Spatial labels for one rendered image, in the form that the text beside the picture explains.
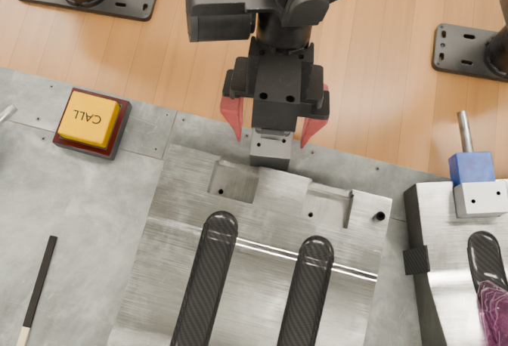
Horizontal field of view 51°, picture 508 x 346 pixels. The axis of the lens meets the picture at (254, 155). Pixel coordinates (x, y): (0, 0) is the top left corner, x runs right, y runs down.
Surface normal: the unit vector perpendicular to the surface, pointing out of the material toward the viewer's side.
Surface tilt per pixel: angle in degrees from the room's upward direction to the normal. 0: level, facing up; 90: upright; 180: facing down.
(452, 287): 19
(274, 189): 0
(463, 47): 0
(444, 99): 0
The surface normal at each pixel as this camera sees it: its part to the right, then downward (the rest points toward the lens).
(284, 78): 0.07, -0.70
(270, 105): -0.10, 0.70
